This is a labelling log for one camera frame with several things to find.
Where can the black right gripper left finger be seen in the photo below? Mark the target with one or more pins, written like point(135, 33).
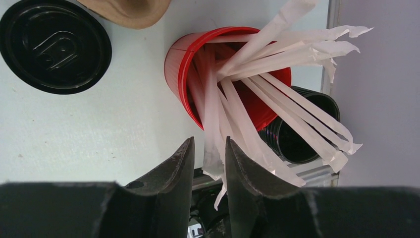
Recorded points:
point(161, 199)

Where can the red straw holder cup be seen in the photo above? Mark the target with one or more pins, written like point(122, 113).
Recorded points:
point(177, 64)

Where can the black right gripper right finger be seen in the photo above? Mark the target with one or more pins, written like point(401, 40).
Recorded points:
point(257, 198)

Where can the brown pulp cup carrier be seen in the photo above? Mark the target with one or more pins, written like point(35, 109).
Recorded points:
point(133, 14)

